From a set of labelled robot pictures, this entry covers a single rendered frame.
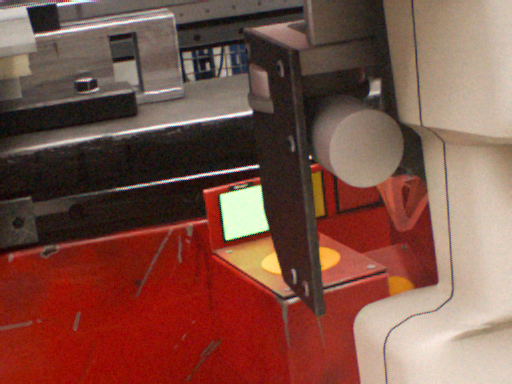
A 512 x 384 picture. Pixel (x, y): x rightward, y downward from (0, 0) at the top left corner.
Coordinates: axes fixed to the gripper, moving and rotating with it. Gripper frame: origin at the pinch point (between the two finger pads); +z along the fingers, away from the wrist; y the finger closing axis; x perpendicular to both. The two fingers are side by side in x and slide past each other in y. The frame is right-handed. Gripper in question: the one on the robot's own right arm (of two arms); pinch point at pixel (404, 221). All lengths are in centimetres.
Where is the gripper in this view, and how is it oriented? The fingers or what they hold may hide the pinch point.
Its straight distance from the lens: 119.1
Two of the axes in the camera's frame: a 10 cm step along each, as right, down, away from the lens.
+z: 0.2, 8.5, 5.3
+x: -9.0, 2.4, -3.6
